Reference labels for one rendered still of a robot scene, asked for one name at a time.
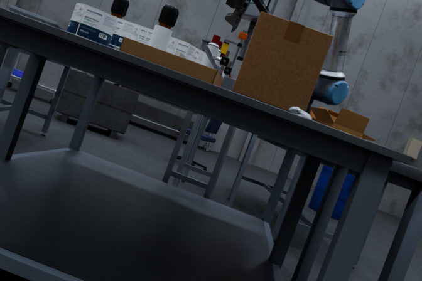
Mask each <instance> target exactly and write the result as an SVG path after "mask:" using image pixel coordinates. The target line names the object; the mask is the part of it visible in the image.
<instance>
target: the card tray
mask: <svg viewBox="0 0 422 281"><path fill-rule="evenodd" d="M119 51H122V52H125V53H127V54H130V55H133V56H136V57H138V58H141V59H144V60H147V61H150V62H152V63H155V64H157V65H161V66H163V67H166V68H169V69H171V70H174V71H176V72H180V73H182V74H185V75H188V76H190V77H193V78H196V79H199V80H202V81H204V82H207V83H210V84H212V85H216V86H218V87H221V86H222V82H223V80H222V78H221V76H220V74H219V72H218V70H215V69H213V68H210V67H207V66H204V65H201V64H199V63H196V62H194V61H190V60H187V59H185V58H182V57H180V56H176V55H174V54H171V53H168V52H165V51H163V50H159V49H157V48H154V47H152V46H149V45H145V44H143V43H140V42H138V41H135V40H132V39H129V38H127V37H124V38H123V41H122V43H121V47H120V49H119Z"/></svg>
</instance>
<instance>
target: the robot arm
mask: <svg viewBox="0 0 422 281"><path fill-rule="evenodd" d="M314 1H316V2H318V3H321V4H323V5H326V6H330V12H331V14H332V21H331V25H330V32H329V35H331V36H333V40H332V42H331V45H330V47H329V50H328V53H327V56H326V59H325V61H324V66H323V70H322V71H321V72H320V75H319V77H318V80H317V82H316V85H315V88H314V91H313V93H312V96H311V99H310V102H309V104H308V107H307V109H306V112H307V113H308V114H310V112H311V105H312V103H313V101H314V100H316V101H319V102H323V103H325V104H327V105H339V104H340V103H342V102H343V101H344V100H345V98H346V96H347V94H348V91H349V87H348V84H347V83H346V82H345V75H344V74H343V68H344V61H345V55H346V51H347V44H348V40H349V34H350V27H351V24H352V18H353V17H354V16H355V15H356V14H357V10H358V9H360V8H361V7H362V5H364V3H365V0H314ZM250 2H251V0H227V1H226V5H228V6H229V7H231V8H233V9H235V8H236V10H235V11H234V12H233V13H228V14H227V15H226V16H225V20H226V21H227V22H228V23H229V24H231V25H232V30H231V32H234V31H235V30H236V29H237V27H238V25H239V23H240V21H241V19H242V17H243V15H244V13H245V12H246V10H247V9H248V7H249V5H250ZM253 2H254V4H255V5H256V7H257V8H258V10H259V12H260V13H261V11H262V12H265V13H268V14H269V13H270V11H269V8H268V7H267V6H266V5H265V3H264V1H263V0H253Z"/></svg>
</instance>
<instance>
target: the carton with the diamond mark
mask: <svg viewBox="0 0 422 281"><path fill-rule="evenodd" d="M332 40H333V36H331V35H329V34H326V33H322V32H320V31H317V30H314V29H311V28H308V27H306V26H303V25H302V24H298V23H295V22H292V21H288V20H286V19H283V18H279V17H277V16H274V15H272V14H268V13H265V12H262V11H261V13H260V16H259V19H258V21H257V24H256V27H255V30H254V32H253V35H252V38H251V41H250V43H249V46H248V49H247V51H246V54H245V57H244V60H243V62H242V65H241V68H240V70H239V73H238V76H237V78H236V81H235V84H234V87H233V89H232V91H233V92H235V93H239V94H241V95H244V96H247V97H249V98H253V99H254V100H258V101H260V102H263V103H266V104H269V105H272V106H274V107H277V108H279V109H283V110H285V111H288V112H289V108H291V107H299V108H300V109H302V110H303V111H305V112H306V109H307V107H308V104H309V102H310V99H311V96H312V93H313V91H314V88H315V85H316V83H317V80H318V77H319V75H320V72H321V69H322V66H323V64H324V61H325V59H326V56H327V53H328V50H329V47H330V45H331V42H332Z"/></svg>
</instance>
